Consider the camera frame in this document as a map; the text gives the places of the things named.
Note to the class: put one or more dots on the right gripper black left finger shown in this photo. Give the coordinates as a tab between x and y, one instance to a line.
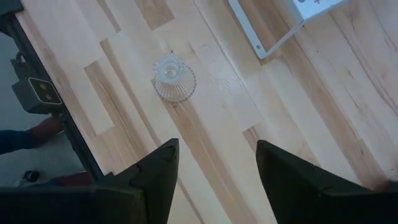
161	177

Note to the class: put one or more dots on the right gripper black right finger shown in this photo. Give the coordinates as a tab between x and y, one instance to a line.
286	180

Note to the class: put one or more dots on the white perforated metal shelf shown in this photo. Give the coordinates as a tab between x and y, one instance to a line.
314	7

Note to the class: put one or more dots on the person's hand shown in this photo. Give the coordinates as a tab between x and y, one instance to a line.
48	127

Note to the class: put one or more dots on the person's forearm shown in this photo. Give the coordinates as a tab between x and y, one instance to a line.
15	141

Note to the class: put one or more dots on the clear glass candle holder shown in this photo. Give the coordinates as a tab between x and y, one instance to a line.
174	84

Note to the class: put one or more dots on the small black table-edge camera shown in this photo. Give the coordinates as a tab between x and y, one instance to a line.
37	93

